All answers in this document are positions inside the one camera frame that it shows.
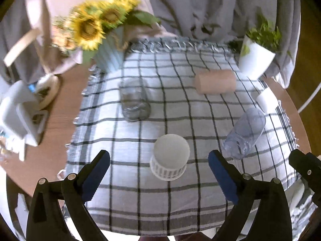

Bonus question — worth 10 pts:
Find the wooden chair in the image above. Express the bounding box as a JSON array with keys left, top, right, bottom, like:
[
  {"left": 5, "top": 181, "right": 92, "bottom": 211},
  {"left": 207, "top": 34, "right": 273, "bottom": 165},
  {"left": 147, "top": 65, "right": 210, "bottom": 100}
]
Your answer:
[{"left": 3, "top": 28, "right": 43, "bottom": 67}]

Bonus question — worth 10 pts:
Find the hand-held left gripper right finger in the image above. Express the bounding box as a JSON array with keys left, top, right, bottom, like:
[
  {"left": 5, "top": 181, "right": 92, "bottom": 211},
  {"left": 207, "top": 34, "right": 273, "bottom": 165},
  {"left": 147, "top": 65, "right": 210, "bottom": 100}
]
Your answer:
[{"left": 208, "top": 150, "right": 294, "bottom": 241}]

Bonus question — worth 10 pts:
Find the clear plastic bottle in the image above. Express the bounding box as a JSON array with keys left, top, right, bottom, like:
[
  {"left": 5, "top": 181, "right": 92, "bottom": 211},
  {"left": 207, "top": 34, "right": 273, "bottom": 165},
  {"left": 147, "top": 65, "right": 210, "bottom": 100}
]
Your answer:
[{"left": 223, "top": 107, "right": 266, "bottom": 160}]

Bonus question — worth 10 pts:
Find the green potted plant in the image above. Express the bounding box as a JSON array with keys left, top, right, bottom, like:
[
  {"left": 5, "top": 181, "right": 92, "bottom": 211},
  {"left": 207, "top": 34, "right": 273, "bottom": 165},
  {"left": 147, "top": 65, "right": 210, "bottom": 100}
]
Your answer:
[{"left": 227, "top": 14, "right": 293, "bottom": 58}]

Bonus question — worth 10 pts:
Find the clear glass cup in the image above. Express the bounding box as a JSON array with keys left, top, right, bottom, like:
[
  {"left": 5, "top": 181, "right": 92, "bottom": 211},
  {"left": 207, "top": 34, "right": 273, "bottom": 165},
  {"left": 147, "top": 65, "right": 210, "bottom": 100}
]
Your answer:
[{"left": 118, "top": 77, "right": 151, "bottom": 122}]

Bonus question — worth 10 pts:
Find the white plant pot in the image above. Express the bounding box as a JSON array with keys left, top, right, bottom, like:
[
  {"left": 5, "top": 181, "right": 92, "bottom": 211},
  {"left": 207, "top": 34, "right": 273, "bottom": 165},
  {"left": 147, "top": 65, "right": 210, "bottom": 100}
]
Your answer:
[{"left": 238, "top": 35, "right": 276, "bottom": 80}]

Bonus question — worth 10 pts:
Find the white ribbed cup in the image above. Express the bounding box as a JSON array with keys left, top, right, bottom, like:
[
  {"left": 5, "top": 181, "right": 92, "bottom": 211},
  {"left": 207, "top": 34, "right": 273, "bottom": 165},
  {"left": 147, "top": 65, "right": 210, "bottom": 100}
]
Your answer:
[{"left": 150, "top": 134, "right": 190, "bottom": 182}]

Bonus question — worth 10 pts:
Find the pink cup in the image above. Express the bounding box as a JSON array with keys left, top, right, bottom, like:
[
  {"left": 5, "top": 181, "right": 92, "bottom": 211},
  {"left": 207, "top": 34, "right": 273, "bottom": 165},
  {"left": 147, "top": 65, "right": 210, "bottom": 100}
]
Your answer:
[{"left": 194, "top": 70, "right": 237, "bottom": 95}]

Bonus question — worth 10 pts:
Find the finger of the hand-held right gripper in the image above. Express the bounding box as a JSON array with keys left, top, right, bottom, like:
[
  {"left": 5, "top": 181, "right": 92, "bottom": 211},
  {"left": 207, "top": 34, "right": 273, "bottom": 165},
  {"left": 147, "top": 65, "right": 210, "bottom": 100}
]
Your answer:
[{"left": 288, "top": 149, "right": 321, "bottom": 207}]

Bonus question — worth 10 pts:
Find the grey curtain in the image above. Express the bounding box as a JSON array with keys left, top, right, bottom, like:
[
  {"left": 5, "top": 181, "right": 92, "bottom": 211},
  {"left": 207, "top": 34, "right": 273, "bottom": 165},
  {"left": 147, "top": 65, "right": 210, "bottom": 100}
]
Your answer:
[{"left": 0, "top": 0, "right": 301, "bottom": 88}]

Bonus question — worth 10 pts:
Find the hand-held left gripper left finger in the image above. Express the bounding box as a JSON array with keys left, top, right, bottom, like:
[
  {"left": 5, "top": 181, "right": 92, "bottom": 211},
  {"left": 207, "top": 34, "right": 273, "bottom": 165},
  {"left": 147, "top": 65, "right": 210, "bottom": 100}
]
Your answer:
[{"left": 26, "top": 150, "right": 111, "bottom": 241}]

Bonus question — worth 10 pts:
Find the small white cup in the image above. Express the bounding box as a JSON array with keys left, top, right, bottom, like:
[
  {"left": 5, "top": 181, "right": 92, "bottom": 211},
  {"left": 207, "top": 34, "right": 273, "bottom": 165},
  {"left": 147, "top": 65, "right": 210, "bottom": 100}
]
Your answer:
[{"left": 256, "top": 88, "right": 279, "bottom": 113}]

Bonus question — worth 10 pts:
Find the checked tablecloth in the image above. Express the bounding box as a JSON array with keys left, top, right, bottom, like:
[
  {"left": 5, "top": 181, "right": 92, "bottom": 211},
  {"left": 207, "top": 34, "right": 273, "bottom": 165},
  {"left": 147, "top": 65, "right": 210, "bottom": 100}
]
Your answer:
[{"left": 57, "top": 37, "right": 300, "bottom": 237}]

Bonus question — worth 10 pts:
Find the beige cloth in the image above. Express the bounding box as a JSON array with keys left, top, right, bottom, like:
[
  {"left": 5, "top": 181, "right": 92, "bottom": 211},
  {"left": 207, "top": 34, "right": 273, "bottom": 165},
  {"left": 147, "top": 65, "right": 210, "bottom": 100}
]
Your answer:
[{"left": 24, "top": 0, "right": 176, "bottom": 74}]

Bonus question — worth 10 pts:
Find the sunflower bouquet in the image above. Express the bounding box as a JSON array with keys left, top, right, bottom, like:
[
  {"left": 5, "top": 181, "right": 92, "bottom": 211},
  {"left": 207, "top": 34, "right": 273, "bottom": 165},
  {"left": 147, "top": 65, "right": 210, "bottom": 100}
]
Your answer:
[{"left": 51, "top": 0, "right": 161, "bottom": 51}]

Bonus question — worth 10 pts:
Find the light blue ribbed vase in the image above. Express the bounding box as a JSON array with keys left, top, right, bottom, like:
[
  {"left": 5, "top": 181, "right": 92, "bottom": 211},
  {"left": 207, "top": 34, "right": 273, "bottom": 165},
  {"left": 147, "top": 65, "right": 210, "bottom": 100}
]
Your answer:
[{"left": 93, "top": 26, "right": 131, "bottom": 73}]

